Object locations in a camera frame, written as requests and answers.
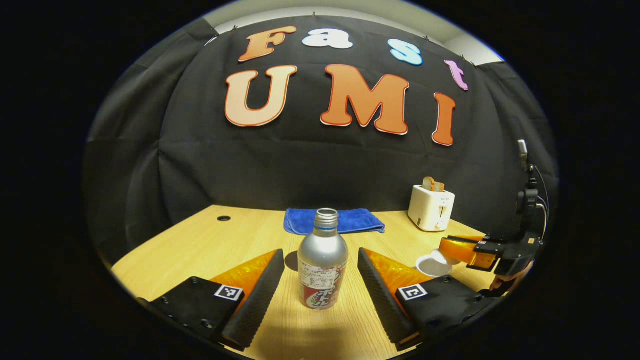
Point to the white teacup lid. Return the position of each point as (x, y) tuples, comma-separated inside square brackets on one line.
[(442, 256)]

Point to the black backdrop cloth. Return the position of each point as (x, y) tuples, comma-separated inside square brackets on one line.
[(300, 165)]

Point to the white teacup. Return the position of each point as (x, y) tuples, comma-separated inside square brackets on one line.
[(431, 269)]

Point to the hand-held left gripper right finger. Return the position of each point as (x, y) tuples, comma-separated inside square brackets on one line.
[(382, 305)]

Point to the toast slice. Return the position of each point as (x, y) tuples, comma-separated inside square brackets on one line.
[(439, 186), (428, 184)]

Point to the silver water bottle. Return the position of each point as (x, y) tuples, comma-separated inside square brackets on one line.
[(322, 255)]

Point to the blue towel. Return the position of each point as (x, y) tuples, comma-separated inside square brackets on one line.
[(360, 221)]

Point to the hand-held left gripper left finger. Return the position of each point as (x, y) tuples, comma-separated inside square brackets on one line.
[(260, 305)]

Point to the white toaster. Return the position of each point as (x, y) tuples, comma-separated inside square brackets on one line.
[(429, 210)]

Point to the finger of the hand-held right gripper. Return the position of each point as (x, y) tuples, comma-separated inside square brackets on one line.
[(470, 237), (462, 252)]

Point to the dark round coaster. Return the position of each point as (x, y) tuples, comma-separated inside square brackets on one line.
[(291, 261)]

